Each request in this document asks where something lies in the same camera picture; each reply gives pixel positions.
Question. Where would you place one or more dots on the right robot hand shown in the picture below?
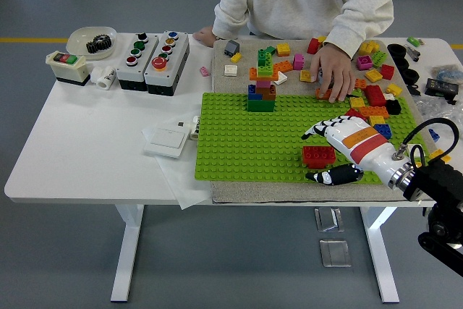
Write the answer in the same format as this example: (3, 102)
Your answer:
(365, 146)

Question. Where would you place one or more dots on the person's left hand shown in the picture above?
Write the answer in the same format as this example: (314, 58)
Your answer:
(334, 66)

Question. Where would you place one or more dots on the person's right hand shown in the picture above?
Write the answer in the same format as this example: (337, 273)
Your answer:
(207, 35)

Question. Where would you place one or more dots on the red sloped brick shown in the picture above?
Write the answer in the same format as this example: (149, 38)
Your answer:
(356, 111)

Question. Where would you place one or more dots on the long red brick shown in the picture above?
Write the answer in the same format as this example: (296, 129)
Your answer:
(374, 95)
(318, 154)

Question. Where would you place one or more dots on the person's right forearm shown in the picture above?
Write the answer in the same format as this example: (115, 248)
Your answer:
(229, 19)

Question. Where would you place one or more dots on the person's left forearm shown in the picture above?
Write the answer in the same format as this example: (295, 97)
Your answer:
(356, 26)

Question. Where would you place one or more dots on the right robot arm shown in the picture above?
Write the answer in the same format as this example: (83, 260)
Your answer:
(434, 182)

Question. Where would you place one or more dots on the light grey brick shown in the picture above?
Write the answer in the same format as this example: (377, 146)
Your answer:
(320, 78)

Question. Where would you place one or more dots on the grey sloped brick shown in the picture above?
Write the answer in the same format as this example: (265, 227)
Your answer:
(232, 47)

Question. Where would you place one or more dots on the long orange brick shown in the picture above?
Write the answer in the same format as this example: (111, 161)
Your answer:
(284, 66)
(373, 111)
(360, 83)
(322, 93)

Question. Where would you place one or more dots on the yellow flat brick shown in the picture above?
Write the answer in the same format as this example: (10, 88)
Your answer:
(373, 75)
(439, 155)
(305, 75)

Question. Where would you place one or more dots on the long green brick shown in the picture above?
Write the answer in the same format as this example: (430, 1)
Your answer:
(357, 92)

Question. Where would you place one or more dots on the small pink brick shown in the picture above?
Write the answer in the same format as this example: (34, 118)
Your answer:
(205, 71)

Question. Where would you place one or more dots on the magenta square brick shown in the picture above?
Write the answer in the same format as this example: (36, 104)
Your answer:
(299, 62)

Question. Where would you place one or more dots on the small yellow brick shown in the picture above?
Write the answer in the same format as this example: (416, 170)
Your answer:
(236, 57)

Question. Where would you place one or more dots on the white flat brick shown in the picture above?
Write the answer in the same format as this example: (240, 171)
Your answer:
(230, 69)
(282, 76)

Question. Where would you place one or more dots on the lime green brick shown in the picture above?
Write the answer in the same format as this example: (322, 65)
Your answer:
(380, 57)

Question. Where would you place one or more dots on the black brick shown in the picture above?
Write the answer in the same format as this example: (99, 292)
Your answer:
(393, 106)

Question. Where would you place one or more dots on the yellow square brick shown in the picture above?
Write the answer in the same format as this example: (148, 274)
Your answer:
(283, 49)

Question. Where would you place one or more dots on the small white brick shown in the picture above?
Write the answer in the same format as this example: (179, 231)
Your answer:
(388, 96)

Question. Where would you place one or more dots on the small blue brick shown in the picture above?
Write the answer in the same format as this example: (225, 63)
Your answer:
(434, 134)

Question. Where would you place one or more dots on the multicoloured brick tower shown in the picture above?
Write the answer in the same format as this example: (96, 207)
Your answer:
(260, 104)

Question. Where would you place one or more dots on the green studded baseplate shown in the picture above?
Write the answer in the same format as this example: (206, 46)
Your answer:
(253, 142)

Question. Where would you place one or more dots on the four-button emergency stop box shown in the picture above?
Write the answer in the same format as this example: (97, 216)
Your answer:
(166, 64)

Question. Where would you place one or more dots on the black rubber tyre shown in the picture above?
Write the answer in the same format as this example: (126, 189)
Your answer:
(396, 49)
(411, 74)
(402, 63)

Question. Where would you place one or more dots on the three-button control box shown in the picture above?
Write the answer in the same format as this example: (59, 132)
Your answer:
(136, 61)

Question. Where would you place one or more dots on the small black part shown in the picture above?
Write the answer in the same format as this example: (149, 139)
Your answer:
(415, 89)

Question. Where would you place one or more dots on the small metal tool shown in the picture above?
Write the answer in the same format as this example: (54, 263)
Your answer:
(412, 52)

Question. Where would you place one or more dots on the clear plastic bag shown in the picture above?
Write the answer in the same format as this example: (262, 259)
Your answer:
(434, 106)

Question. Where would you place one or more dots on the silver floor plate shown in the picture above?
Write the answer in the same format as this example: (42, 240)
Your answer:
(334, 253)
(328, 219)

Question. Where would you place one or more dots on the small green part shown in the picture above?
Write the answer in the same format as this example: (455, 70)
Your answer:
(412, 40)

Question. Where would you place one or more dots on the black electronic module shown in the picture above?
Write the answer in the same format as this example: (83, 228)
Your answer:
(442, 87)

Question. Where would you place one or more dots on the black metal gear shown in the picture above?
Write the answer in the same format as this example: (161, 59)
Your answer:
(104, 40)
(92, 47)

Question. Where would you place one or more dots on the white table leg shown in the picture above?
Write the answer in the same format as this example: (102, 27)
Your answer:
(128, 251)
(380, 251)

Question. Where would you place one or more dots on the white pipe tee fitting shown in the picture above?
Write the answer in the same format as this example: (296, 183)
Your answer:
(104, 76)

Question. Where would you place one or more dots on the plastic bag blue parts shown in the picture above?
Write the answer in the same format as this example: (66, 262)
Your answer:
(446, 71)

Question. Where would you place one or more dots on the grey-brown mat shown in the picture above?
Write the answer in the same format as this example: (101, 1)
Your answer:
(253, 193)

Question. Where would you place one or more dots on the white plastic bowl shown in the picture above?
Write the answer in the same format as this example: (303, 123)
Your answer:
(77, 43)

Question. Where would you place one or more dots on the white paper sheet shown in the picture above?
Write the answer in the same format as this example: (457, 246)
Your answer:
(184, 186)

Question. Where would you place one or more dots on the white wall switch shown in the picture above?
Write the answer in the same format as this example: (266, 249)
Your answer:
(167, 139)

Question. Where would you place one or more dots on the beige red-green switch box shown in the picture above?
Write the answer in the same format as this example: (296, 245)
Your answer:
(67, 66)

